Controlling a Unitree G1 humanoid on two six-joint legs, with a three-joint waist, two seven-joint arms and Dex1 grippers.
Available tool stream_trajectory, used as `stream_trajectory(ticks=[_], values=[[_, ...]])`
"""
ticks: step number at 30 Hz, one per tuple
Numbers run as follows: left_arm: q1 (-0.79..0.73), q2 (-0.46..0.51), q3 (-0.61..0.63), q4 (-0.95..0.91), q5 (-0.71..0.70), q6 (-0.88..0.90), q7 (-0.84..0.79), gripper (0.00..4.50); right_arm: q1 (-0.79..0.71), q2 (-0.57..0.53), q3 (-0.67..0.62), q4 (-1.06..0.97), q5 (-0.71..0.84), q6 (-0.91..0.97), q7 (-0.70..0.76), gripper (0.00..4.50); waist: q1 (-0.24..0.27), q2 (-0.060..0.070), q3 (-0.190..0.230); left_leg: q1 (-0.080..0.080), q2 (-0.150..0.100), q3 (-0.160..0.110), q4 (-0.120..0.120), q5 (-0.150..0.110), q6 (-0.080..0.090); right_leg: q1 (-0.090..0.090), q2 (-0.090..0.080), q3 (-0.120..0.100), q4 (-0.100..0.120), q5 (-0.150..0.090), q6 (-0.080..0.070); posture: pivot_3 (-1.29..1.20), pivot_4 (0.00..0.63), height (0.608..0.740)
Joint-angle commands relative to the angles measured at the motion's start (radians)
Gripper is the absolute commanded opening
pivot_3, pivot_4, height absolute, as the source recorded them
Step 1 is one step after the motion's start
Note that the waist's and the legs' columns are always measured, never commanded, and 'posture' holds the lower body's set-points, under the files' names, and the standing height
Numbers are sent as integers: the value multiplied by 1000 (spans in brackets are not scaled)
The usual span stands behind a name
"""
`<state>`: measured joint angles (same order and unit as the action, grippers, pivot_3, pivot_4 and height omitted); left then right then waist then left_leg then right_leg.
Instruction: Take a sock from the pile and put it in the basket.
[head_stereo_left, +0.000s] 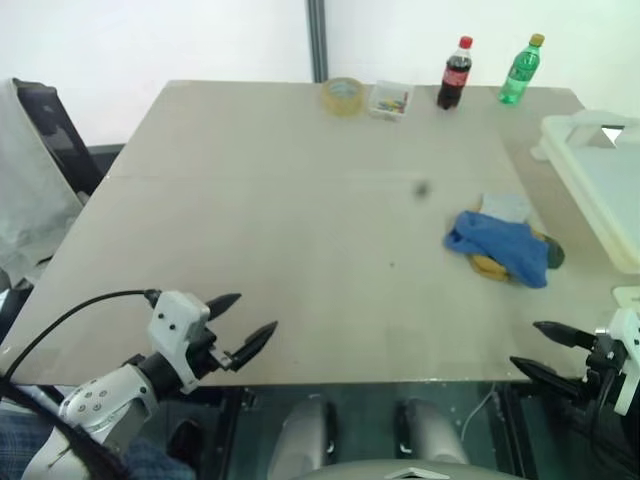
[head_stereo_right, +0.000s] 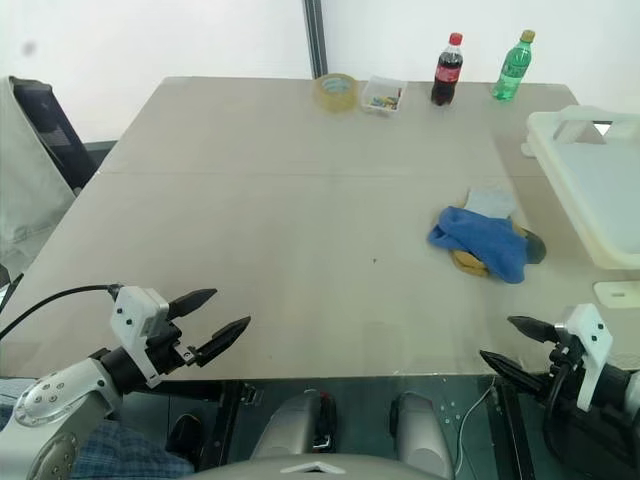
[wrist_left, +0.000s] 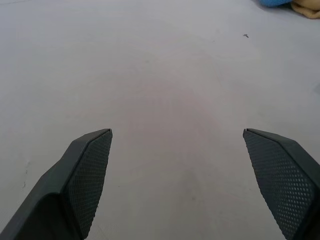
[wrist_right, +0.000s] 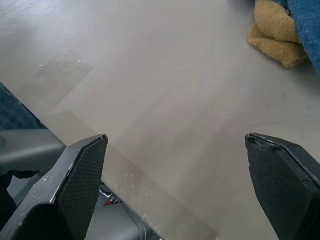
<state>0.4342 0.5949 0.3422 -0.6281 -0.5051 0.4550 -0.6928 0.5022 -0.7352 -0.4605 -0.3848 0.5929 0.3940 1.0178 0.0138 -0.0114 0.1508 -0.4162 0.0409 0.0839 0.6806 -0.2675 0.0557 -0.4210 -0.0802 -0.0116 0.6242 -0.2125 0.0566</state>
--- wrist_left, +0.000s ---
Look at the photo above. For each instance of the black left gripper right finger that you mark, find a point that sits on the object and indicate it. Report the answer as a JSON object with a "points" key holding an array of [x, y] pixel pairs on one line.
{"points": [[282, 175]]}

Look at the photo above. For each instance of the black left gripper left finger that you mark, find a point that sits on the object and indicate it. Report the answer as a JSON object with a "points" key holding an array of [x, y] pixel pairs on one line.
{"points": [[72, 180]]}

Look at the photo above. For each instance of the yellow cloth item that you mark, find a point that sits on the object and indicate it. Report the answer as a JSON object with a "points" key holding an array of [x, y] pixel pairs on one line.
{"points": [[307, 9]]}

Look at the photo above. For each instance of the blue cloth item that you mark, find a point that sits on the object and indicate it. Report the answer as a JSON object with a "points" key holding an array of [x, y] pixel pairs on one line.
{"points": [[273, 2]]}

